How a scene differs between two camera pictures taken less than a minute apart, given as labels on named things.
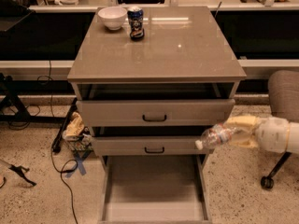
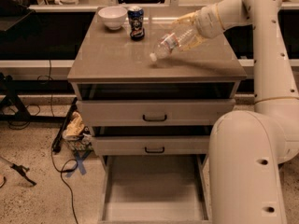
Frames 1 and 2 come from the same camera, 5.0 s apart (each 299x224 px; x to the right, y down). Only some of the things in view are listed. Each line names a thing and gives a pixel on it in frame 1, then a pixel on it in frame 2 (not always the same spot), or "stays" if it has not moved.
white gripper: [272, 134] → [209, 20]
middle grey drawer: [147, 146] stays
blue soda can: [135, 21] stays
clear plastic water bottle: [218, 134] → [177, 40]
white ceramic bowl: [113, 17] stays
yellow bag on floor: [77, 135] stays
